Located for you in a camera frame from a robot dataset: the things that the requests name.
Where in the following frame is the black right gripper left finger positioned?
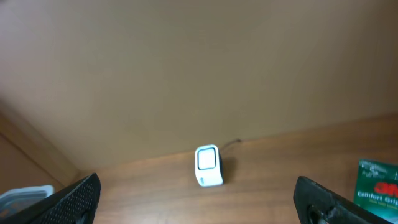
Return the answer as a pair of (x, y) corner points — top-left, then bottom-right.
(1, 173), (101, 224)

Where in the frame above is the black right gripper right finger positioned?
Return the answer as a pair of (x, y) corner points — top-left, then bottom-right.
(293, 176), (391, 224)

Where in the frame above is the green 3M gloves bag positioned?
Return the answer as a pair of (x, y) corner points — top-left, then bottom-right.
(354, 159), (398, 224)

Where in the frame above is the white barcode scanner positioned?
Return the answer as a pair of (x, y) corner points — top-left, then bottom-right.
(195, 144), (224, 187)

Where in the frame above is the grey plastic basket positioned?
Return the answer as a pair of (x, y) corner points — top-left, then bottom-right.
(1, 185), (55, 220)

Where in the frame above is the black scanner cable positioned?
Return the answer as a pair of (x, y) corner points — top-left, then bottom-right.
(220, 138), (243, 152)

